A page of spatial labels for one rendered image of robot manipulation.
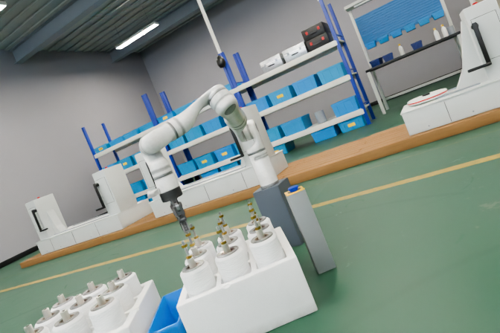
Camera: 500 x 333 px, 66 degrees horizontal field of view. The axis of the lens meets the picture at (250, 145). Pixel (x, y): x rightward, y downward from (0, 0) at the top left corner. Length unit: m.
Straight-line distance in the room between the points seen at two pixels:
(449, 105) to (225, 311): 2.35
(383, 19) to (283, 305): 6.24
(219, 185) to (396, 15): 4.55
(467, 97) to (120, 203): 3.66
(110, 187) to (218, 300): 3.60
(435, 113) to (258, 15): 7.69
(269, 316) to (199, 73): 10.10
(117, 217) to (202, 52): 7.14
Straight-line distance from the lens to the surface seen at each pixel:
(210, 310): 1.25
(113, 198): 4.73
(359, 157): 3.14
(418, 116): 3.12
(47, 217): 5.88
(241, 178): 3.60
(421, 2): 7.11
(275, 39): 10.09
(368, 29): 7.12
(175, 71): 11.52
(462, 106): 3.13
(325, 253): 1.47
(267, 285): 1.22
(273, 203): 1.81
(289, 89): 6.07
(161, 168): 1.32
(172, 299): 1.60
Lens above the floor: 0.59
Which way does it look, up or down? 2 degrees down
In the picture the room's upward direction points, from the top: 22 degrees counter-clockwise
